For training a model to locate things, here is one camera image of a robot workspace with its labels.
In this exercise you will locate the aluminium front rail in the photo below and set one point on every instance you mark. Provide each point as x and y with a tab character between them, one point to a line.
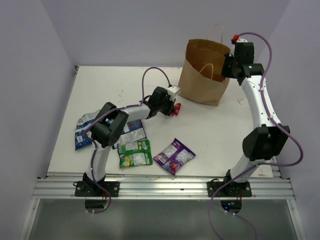
161	188

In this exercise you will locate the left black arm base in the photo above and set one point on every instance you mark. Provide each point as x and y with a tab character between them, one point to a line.
104	189

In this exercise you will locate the purple snack bag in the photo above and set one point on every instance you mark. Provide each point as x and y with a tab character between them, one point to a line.
174	156

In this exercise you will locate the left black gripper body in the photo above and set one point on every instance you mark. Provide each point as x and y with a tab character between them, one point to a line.
165	106

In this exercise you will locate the small red snack packet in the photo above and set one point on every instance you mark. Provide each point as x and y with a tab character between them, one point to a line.
176	109

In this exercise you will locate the blue white snack bag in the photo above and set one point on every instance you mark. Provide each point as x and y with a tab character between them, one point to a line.
80	139

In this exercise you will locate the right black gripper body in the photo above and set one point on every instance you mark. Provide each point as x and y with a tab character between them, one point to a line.
229	63

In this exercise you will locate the green snack bag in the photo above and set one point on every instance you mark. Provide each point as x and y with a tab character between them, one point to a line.
132	154

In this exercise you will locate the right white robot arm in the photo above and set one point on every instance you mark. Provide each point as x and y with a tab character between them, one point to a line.
266	140

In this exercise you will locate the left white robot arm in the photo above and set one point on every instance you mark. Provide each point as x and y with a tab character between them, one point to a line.
109	123

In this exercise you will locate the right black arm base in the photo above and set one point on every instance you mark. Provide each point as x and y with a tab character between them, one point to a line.
235	191

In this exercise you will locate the brown paper bag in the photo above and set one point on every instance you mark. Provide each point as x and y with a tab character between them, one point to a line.
201	77

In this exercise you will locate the dark blue snack bag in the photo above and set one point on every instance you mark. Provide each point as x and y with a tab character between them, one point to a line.
133	131

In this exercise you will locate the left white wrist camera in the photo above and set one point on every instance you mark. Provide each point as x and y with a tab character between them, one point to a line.
173	91

